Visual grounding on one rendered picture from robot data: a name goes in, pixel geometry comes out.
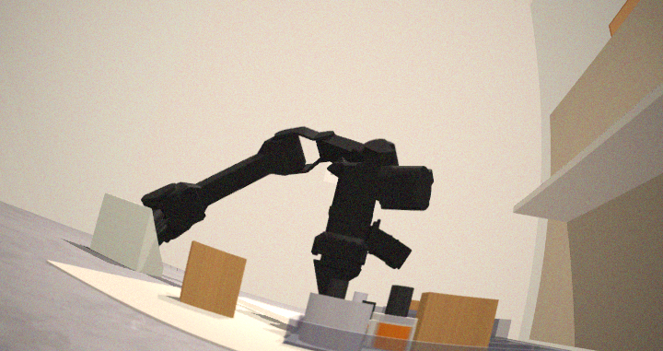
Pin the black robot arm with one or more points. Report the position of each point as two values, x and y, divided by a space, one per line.
365 172

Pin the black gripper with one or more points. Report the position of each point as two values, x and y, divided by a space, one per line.
342 245

